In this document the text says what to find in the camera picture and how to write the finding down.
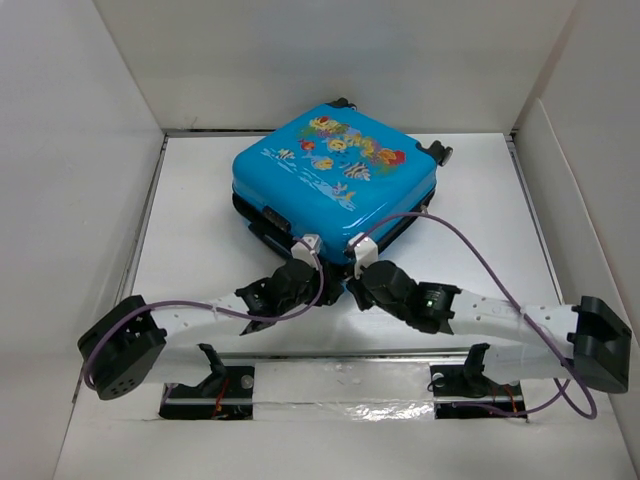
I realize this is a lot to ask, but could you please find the blue hard-shell suitcase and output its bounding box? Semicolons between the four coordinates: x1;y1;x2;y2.
232;97;453;277

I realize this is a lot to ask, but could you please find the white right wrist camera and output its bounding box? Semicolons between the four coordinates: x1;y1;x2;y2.
345;232;378;279

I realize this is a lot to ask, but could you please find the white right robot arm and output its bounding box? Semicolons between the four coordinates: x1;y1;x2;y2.
347;261;632;394

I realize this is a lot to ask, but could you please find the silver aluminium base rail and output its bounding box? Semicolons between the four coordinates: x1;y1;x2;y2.
159;358;535;422

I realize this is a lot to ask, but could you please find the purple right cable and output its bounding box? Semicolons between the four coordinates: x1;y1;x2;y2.
349;212;599;421

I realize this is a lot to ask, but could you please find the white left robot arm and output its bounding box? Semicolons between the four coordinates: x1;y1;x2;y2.
77;259;344;400

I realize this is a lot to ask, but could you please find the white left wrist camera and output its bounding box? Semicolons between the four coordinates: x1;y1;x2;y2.
290;234;322;271

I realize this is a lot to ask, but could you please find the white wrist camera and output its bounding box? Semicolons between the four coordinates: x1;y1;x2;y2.
345;232;378;279
290;234;322;271

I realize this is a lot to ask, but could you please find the purple cable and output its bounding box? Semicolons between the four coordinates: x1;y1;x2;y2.
82;249;326;391
349;212;599;421

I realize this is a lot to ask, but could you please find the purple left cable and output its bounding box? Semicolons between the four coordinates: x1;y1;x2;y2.
82;249;326;391

